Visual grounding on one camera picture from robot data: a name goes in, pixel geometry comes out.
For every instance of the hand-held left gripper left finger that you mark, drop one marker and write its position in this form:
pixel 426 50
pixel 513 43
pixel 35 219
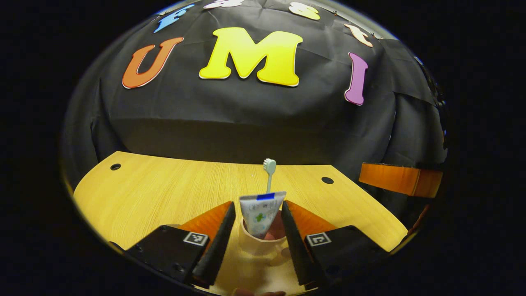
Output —
pixel 218 250

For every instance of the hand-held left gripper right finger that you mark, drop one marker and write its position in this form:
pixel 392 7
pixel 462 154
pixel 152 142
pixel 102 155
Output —
pixel 294 246

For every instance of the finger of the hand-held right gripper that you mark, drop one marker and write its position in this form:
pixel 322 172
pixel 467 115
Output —
pixel 398 179

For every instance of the beige cup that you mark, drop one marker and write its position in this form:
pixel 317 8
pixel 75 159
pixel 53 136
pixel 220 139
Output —
pixel 259 250

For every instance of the white toothpaste tube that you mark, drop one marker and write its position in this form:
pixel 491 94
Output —
pixel 261 213

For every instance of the pale green toothbrush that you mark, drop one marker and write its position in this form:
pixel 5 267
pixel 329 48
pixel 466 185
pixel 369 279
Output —
pixel 269 166

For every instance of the wooden desktop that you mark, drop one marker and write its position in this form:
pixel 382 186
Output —
pixel 156 189

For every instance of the black backdrop cloth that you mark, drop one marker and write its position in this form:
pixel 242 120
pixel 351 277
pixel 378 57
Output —
pixel 246 119

